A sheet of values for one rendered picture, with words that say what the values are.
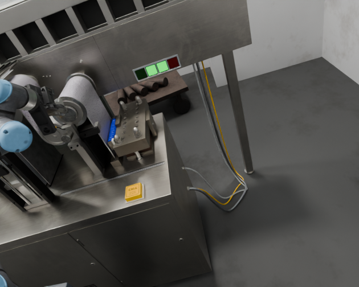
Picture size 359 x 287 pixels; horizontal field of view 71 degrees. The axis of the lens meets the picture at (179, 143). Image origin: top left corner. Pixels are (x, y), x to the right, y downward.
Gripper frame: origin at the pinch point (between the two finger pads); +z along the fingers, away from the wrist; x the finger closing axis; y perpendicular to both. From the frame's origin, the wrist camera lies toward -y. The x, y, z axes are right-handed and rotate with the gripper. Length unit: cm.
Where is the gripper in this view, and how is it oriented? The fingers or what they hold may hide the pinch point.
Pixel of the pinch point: (63, 113)
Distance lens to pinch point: 115.1
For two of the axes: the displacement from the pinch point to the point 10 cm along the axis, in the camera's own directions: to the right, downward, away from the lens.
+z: 1.1, 0.1, 9.9
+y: -3.0, -9.5, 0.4
